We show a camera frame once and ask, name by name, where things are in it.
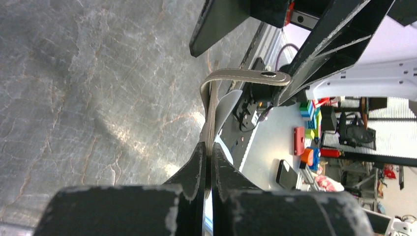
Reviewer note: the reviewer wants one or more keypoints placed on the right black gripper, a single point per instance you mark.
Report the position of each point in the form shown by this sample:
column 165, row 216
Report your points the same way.
column 341, row 31

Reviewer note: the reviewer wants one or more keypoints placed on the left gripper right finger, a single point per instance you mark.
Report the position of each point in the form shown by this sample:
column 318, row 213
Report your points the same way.
column 240, row 208

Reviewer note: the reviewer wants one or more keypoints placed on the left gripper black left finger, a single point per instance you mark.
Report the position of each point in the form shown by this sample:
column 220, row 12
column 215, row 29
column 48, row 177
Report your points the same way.
column 174, row 208

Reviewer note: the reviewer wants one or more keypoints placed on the beige leather card holder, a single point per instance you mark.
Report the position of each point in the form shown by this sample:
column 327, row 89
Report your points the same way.
column 215, row 104

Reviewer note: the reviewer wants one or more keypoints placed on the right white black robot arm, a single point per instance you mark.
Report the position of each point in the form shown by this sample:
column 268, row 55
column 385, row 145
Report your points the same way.
column 396, row 77

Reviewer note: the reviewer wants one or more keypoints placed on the black smartphone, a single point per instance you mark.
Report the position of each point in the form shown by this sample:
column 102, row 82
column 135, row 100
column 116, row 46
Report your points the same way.
column 286, row 176

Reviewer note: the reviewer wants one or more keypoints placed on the colourful toy blocks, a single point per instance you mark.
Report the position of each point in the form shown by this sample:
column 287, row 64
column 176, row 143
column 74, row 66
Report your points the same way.
column 313, row 118

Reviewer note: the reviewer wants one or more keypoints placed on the red box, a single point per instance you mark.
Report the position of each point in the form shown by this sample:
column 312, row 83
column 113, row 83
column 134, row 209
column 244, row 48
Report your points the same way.
column 299, row 140

